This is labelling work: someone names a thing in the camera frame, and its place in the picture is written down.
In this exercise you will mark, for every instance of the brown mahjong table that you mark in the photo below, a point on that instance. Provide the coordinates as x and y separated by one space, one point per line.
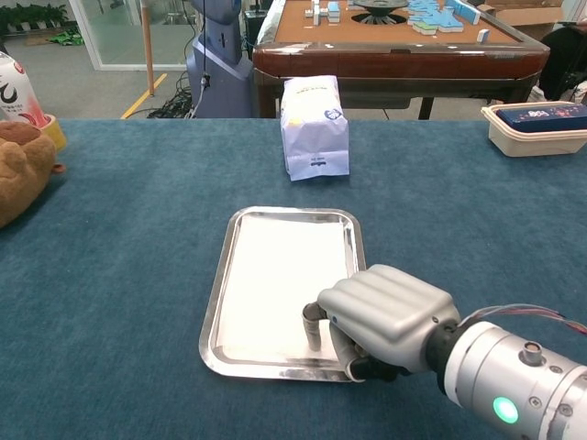
390 59

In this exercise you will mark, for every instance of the black clothing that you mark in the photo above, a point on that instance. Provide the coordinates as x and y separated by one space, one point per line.
564 59

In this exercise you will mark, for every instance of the blue white mahjong tile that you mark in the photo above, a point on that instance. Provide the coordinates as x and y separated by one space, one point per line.
483 35

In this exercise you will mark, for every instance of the blue table cloth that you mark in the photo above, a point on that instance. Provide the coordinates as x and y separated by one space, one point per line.
114 275

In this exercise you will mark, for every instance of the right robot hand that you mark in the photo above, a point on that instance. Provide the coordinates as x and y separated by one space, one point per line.
390 311

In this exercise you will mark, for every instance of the white framed glass partition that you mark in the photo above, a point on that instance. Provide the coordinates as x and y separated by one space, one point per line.
87 36

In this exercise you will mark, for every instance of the heaped mahjong tile pile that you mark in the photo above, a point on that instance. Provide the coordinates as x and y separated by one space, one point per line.
433 20

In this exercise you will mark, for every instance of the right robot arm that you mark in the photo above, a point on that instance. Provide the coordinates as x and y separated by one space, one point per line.
495 366

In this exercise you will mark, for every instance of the white paper bag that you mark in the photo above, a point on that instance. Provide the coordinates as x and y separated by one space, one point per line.
314 137

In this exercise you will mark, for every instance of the green floor object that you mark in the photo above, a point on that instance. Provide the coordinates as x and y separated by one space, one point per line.
66 37

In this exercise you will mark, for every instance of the white red drink bottle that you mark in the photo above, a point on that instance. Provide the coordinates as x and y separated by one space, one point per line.
14 91

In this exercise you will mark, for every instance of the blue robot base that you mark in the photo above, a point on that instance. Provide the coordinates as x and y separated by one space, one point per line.
220 82

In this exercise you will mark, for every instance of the beige plastic container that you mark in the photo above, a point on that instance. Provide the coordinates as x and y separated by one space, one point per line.
527 143

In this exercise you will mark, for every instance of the black mahjong table dome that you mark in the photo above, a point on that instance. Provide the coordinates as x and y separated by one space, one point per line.
380 5

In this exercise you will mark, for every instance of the long mahjong tile row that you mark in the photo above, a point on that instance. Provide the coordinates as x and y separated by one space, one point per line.
465 11

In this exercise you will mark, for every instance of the dark blue box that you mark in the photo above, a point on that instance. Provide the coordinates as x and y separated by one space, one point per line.
541 117

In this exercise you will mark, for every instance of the silver metal tray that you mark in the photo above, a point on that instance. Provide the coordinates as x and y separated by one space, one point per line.
257 369

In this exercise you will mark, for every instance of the cardboard box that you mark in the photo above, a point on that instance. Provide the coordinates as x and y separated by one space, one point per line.
527 16

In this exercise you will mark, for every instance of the small mahjong tile cluster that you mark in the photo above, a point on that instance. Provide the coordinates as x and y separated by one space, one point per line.
323 13

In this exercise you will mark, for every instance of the green potted plants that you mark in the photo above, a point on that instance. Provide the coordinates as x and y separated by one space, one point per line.
32 16

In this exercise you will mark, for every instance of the white paper sheet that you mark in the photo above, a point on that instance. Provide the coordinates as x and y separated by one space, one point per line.
275 284

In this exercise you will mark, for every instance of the brown plush toy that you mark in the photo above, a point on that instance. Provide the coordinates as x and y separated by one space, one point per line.
23 169

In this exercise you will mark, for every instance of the orange wooden pole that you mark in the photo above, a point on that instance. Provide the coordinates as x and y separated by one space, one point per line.
147 55

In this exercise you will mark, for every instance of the yellow cup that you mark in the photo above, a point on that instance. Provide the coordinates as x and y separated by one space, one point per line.
57 135

